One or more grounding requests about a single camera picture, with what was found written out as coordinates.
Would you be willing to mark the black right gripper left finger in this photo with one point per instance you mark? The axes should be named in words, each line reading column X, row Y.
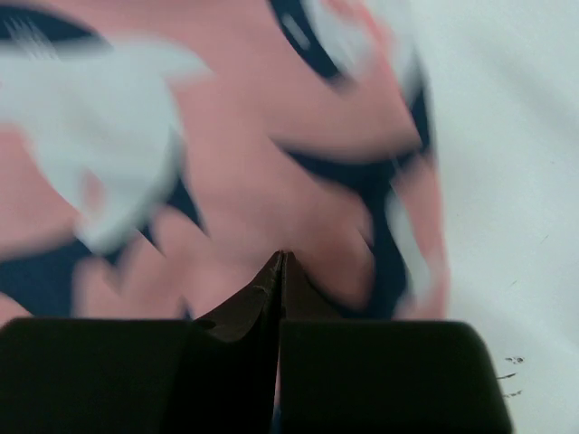
column 216, row 374

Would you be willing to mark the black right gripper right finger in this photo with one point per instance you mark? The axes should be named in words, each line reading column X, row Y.
column 373, row 376

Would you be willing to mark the pink shark print shorts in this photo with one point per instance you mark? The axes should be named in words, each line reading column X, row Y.
column 155, row 154

